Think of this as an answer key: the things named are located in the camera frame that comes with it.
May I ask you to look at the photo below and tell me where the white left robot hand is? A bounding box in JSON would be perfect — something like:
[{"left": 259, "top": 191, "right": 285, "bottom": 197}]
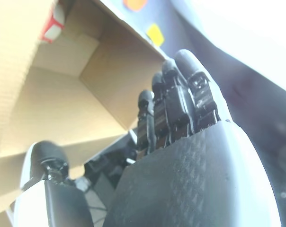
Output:
[{"left": 14, "top": 49, "right": 285, "bottom": 227}]

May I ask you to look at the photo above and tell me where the brown cardboard box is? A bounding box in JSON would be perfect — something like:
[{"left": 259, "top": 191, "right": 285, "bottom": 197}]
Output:
[{"left": 0, "top": 0, "right": 167, "bottom": 215}]

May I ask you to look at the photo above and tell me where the red and cream toy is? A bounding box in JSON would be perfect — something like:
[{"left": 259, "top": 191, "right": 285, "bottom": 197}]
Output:
[{"left": 40, "top": 0, "right": 66, "bottom": 44}]

